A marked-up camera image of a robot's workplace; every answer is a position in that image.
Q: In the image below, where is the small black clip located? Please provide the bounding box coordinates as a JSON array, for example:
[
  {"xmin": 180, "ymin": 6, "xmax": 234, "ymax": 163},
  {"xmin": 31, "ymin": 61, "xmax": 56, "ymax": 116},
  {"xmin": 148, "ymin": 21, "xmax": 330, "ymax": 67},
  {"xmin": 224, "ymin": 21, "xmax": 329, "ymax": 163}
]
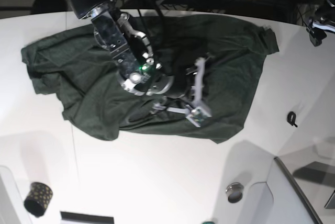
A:
[{"xmin": 286, "ymin": 111, "xmax": 298, "ymax": 127}]

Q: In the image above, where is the black patterned cup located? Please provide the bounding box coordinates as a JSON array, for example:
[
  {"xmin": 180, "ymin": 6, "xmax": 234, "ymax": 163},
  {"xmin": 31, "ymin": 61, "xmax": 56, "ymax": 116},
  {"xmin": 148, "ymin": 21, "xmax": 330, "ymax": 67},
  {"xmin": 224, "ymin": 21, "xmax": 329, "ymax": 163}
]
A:
[{"xmin": 24, "ymin": 182, "xmax": 53, "ymax": 218}]

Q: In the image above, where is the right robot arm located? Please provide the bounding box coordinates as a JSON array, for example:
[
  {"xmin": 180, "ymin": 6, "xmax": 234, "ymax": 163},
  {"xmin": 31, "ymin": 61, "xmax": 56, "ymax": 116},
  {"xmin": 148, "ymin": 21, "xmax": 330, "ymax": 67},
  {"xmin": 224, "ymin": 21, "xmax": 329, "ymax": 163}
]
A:
[{"xmin": 70, "ymin": 0, "xmax": 212, "ymax": 118}]

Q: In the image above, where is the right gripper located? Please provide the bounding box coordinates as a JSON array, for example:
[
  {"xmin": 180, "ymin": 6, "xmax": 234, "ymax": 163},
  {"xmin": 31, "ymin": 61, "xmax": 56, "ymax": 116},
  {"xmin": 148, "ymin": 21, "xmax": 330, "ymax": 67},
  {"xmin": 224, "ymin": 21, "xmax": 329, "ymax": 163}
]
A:
[{"xmin": 147, "ymin": 53, "xmax": 213, "ymax": 116}]

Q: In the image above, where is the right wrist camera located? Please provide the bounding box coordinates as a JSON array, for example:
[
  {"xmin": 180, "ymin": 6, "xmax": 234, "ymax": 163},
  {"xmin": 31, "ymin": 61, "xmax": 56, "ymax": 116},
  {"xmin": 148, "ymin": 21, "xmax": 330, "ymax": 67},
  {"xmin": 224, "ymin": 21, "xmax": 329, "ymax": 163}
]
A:
[{"xmin": 186, "ymin": 106, "xmax": 212, "ymax": 128}]

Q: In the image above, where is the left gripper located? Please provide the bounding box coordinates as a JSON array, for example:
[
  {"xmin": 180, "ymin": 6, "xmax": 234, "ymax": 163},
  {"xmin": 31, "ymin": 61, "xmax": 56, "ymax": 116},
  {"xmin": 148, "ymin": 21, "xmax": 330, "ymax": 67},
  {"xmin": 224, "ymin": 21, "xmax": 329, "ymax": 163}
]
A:
[{"xmin": 306, "ymin": 17, "xmax": 335, "ymax": 47}]

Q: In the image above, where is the black white flat device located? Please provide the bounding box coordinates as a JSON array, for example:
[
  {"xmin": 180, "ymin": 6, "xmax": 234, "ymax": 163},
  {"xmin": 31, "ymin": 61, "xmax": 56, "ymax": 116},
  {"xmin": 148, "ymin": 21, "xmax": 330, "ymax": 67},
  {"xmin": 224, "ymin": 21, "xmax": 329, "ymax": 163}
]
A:
[{"xmin": 60, "ymin": 212, "xmax": 115, "ymax": 224}]

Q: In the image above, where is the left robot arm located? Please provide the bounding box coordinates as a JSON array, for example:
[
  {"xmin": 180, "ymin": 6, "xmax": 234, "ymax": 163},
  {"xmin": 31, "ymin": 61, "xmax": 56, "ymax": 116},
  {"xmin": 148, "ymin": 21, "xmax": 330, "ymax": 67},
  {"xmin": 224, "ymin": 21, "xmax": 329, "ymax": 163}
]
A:
[{"xmin": 306, "ymin": 0, "xmax": 334, "ymax": 47}]

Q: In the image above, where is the dark green t-shirt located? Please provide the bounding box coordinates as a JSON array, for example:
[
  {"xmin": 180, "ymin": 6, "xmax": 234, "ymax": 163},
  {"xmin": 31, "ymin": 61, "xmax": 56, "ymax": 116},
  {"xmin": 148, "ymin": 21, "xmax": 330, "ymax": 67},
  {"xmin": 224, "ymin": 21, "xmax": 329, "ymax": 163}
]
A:
[{"xmin": 21, "ymin": 14, "xmax": 279, "ymax": 143}]

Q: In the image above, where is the black round stool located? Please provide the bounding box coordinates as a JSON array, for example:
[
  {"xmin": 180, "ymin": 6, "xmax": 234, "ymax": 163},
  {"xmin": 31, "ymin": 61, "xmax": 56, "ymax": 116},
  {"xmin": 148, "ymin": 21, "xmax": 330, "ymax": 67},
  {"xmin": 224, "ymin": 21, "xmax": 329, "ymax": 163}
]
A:
[{"xmin": 30, "ymin": 0, "xmax": 68, "ymax": 15}]

